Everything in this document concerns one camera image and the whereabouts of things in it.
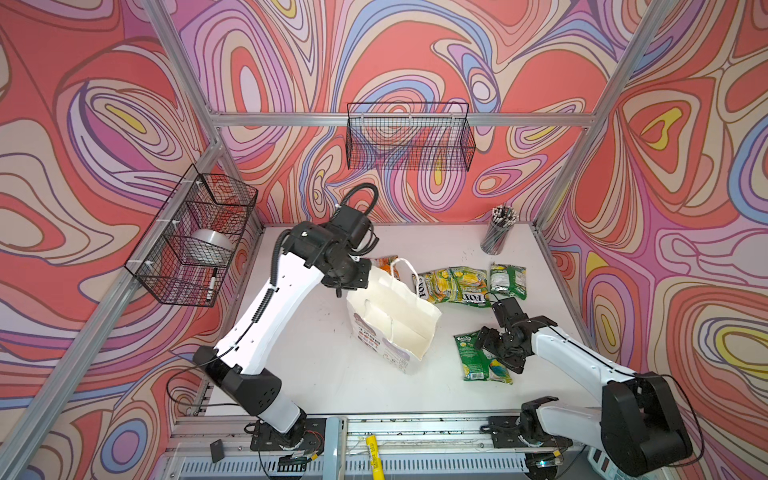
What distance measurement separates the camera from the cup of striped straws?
1.00 m

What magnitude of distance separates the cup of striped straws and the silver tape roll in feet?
2.69

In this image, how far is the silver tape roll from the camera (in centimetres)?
70
